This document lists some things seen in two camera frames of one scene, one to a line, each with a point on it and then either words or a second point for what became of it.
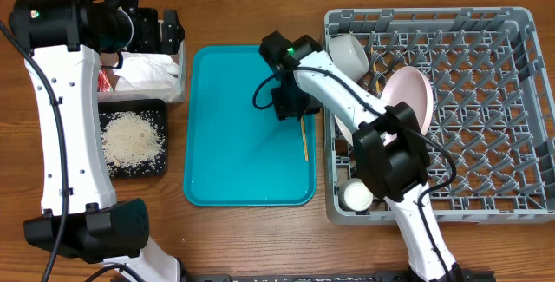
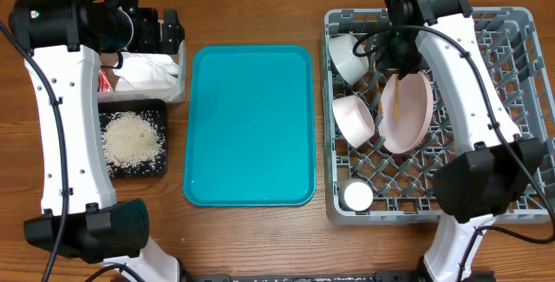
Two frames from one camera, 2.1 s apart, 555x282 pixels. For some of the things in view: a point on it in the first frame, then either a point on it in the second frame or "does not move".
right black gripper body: x=293 y=103 → x=398 y=55
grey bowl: x=347 y=54 does not move
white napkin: x=146 y=70 does not move
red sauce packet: x=103 y=83 does not move
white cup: x=355 y=194 does not move
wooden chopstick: x=304 y=140 → x=396 y=94
